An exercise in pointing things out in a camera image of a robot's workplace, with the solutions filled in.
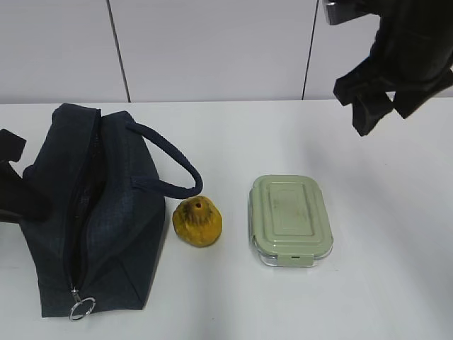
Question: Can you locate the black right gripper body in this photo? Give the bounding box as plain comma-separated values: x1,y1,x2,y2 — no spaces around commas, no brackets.
364,1,452,93

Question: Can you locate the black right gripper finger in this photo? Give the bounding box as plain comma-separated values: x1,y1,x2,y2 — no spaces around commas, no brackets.
352,92,394,136
393,85,447,119

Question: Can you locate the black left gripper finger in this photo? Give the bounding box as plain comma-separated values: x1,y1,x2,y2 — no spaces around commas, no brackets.
0,129,26,162
1,161,52,223

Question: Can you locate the dark blue zippered lunch bag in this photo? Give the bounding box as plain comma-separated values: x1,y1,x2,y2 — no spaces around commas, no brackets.
20,103,203,320

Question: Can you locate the green lidded glass food container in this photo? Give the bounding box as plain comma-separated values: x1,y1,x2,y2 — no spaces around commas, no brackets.
248,175,333,268

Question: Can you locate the yellow pear-shaped toy fruit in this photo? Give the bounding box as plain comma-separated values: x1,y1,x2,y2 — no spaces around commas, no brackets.
172,195,223,248

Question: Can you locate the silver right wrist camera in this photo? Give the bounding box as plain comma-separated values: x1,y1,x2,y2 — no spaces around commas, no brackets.
323,0,367,26

